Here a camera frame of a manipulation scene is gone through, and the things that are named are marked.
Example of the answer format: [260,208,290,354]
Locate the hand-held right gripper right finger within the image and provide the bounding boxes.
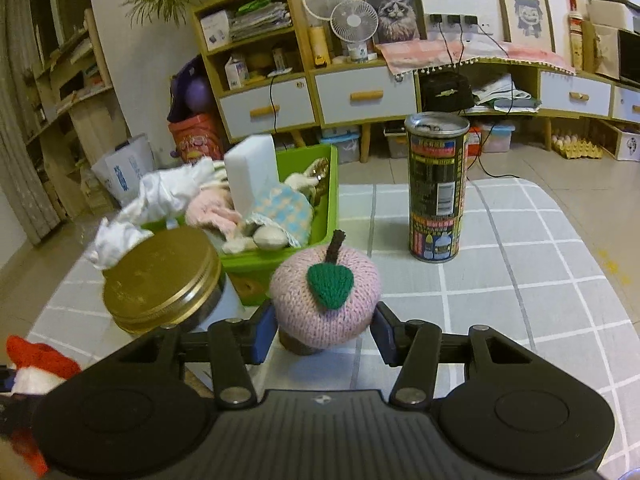
[372,301,533,407]

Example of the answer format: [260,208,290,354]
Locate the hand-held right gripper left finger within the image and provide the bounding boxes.
[120,304,278,407]

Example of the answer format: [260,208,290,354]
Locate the red and white plush toy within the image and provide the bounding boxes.
[5,335,83,478]

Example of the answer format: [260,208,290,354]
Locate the pink knitted apple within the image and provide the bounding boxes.
[269,230,382,349]

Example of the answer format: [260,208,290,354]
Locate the plush doll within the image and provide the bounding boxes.
[221,157,331,254]

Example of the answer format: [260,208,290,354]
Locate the pink fluffy cloth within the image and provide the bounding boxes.
[185,190,244,242]

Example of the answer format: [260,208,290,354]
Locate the green plastic bin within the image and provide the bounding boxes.
[137,144,340,307]

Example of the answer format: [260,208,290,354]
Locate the white sponge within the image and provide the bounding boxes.
[223,135,281,214]

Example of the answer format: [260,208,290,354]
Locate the white cloth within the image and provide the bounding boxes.
[85,156,222,269]

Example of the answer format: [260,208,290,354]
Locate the brown round piece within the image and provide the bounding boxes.
[277,327,327,357]

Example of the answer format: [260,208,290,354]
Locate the glass jar with gold lid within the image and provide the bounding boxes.
[102,226,226,336]

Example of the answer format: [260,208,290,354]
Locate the grey checkered tablecloth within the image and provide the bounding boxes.
[25,177,635,480]

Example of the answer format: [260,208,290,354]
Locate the tall black printed can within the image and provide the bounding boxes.
[404,111,471,264]

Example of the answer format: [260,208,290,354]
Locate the clear storage box blue lid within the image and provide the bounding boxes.
[320,127,362,163]

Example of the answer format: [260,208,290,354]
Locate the orange printed bag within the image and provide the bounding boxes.
[167,112,226,164]

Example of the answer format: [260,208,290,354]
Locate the white cardboard box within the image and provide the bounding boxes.
[91,133,156,207]

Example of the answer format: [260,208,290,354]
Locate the tall wooden cabinet with drawers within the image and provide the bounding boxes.
[192,0,422,163]

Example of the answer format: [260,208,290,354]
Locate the beige curtain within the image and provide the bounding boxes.
[0,0,68,247]

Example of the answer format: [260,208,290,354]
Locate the black bag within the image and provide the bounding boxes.
[419,71,475,112]

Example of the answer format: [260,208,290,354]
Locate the purple plush toy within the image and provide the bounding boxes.
[170,55,216,122]

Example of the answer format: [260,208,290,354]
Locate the white carton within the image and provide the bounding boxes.
[225,56,250,90]

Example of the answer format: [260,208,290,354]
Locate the pile of papers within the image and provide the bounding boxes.
[472,74,542,111]

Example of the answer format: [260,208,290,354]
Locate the egg cartons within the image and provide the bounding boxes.
[550,130,604,161]

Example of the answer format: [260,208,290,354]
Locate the wooden shelf unit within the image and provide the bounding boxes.
[25,0,129,222]

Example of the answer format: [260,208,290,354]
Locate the pink tasselled cloth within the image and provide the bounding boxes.
[375,40,577,84]

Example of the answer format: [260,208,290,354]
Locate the yellow cylinder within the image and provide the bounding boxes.
[307,25,331,69]

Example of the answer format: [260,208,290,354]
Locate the low wooden cabinet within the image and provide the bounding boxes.
[415,56,640,152]

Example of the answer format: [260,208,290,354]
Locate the stack of papers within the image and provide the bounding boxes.
[230,2,294,43]

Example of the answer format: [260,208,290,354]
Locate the printed cardboard box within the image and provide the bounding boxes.
[612,122,640,162]

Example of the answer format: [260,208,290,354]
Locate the small white desk fan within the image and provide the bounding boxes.
[330,0,380,64]

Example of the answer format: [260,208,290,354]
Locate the framed cat picture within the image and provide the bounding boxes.
[362,0,427,45]

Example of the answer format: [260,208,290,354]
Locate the framed cartoon drawing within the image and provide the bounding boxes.
[496,0,557,54]

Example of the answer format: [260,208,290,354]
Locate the black cable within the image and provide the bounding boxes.
[269,75,280,134]

